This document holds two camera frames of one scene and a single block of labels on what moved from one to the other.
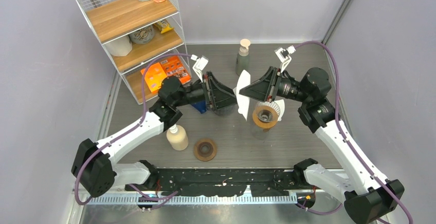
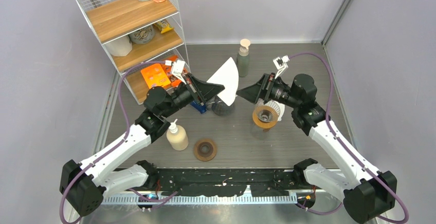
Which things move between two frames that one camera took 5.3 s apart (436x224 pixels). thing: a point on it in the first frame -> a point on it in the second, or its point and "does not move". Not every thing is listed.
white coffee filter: x=243 y=81 -> x=228 y=76
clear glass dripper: x=267 y=112 does not move
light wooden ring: x=265 y=125 does not move
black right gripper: x=266 y=89 does not move
